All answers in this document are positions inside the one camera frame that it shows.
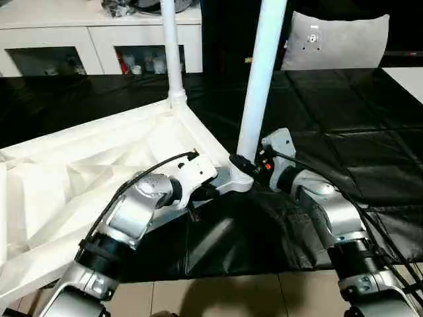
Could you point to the white plastic table top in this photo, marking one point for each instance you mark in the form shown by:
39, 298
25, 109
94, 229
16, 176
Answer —
66, 165

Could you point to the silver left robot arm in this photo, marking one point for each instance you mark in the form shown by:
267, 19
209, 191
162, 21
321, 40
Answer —
132, 211

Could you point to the black work mat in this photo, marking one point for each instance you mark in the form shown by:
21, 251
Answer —
330, 115

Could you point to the dark robot left foot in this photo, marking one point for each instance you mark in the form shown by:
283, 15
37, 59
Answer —
163, 313

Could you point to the black box with gold label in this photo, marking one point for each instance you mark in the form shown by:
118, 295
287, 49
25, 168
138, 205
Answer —
228, 29

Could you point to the grey cushion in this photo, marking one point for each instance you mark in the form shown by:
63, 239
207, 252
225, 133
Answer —
337, 39

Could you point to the white flat board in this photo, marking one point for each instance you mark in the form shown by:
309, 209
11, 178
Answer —
408, 79

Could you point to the dark round device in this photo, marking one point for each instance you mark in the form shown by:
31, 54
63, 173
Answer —
181, 5

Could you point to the white glass-door cabinet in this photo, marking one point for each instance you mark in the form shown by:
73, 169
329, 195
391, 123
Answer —
82, 33

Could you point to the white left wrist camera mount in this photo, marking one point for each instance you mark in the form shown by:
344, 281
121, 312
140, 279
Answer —
195, 171

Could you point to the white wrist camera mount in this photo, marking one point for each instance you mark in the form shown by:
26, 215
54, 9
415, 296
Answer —
281, 142
195, 171

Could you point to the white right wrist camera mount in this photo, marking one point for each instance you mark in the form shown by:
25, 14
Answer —
281, 142

